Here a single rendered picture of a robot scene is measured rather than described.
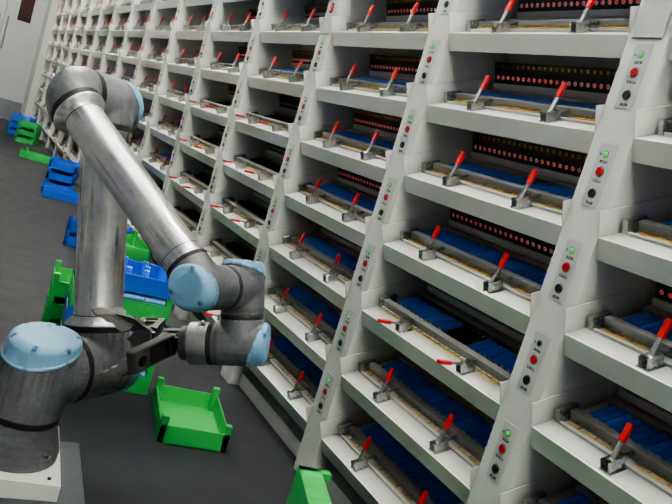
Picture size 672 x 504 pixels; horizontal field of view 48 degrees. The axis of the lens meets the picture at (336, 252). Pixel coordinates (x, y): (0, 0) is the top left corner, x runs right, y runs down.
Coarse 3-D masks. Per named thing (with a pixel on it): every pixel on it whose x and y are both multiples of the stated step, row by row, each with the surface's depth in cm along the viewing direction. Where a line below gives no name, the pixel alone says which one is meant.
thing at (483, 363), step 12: (384, 300) 205; (396, 312) 199; (408, 312) 196; (420, 324) 189; (432, 336) 184; (444, 336) 180; (456, 348) 175; (468, 348) 173; (480, 360) 167; (492, 372) 164; (504, 372) 161
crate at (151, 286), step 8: (128, 264) 249; (136, 264) 250; (152, 264) 252; (136, 272) 250; (152, 272) 252; (128, 280) 230; (136, 280) 231; (144, 280) 232; (152, 280) 233; (160, 280) 234; (168, 280) 251; (128, 288) 231; (136, 288) 232; (144, 288) 233; (152, 288) 233; (160, 288) 234; (160, 296) 235; (168, 296) 236
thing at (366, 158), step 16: (368, 112) 253; (304, 128) 260; (320, 128) 263; (336, 128) 245; (368, 128) 255; (384, 128) 246; (304, 144) 258; (320, 144) 252; (336, 144) 247; (352, 144) 242; (368, 144) 233; (384, 144) 235; (320, 160) 248; (336, 160) 237; (352, 160) 227; (368, 160) 222; (384, 160) 219; (368, 176) 219
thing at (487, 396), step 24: (384, 288) 207; (408, 288) 210; (432, 288) 207; (384, 312) 203; (480, 312) 189; (384, 336) 196; (408, 336) 187; (432, 360) 175; (456, 360) 173; (456, 384) 167; (480, 384) 162; (504, 384) 152; (480, 408) 160
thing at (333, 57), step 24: (360, 0) 258; (384, 0) 262; (336, 48) 258; (360, 48) 262; (312, 72) 263; (312, 96) 259; (312, 120) 261; (336, 120) 265; (288, 144) 269; (288, 168) 265; (312, 168) 266; (336, 168) 270; (288, 216) 266; (264, 240) 270; (264, 264) 267
